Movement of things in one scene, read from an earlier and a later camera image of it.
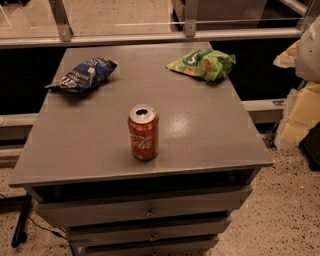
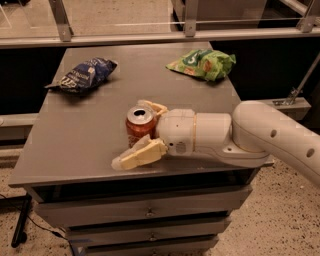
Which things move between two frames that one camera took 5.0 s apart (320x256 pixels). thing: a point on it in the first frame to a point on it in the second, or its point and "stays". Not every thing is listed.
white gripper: x=309 y=55 to x=176 y=130
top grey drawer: x=70 y=211 stays
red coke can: x=143 y=121 stays
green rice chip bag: x=208 y=64 stays
